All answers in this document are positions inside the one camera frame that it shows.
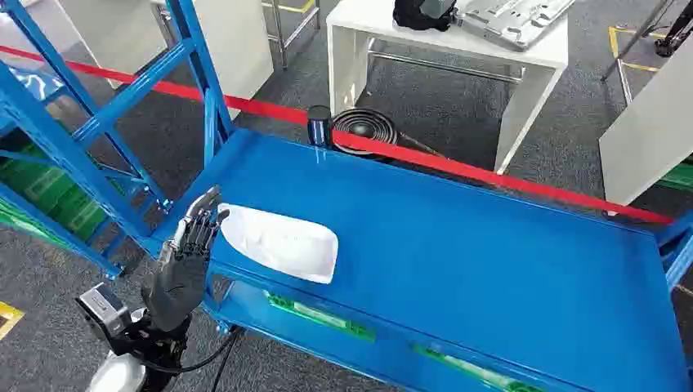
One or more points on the black object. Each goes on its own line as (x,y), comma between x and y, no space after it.
(417,15)

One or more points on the grey metal tray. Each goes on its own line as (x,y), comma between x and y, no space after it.
(509,21)

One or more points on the white panel board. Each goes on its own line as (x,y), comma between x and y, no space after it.
(649,140)
(238,48)

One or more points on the white plastic shell part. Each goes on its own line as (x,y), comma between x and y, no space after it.
(281,246)

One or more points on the green plastic crate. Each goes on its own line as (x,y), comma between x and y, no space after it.
(319,318)
(32,181)
(476,372)
(81,213)
(679,177)

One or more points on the steel frame legs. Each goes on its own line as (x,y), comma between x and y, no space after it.
(279,32)

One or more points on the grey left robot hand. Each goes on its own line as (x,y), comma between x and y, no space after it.
(176,287)

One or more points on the black barrier post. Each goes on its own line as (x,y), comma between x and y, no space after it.
(319,124)

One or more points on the white table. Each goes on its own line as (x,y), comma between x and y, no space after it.
(519,54)

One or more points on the metal tripod stand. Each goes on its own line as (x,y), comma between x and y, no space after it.
(639,32)

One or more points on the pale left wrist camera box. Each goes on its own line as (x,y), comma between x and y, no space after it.
(103,311)

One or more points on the red barrier belt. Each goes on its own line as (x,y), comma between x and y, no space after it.
(487,174)

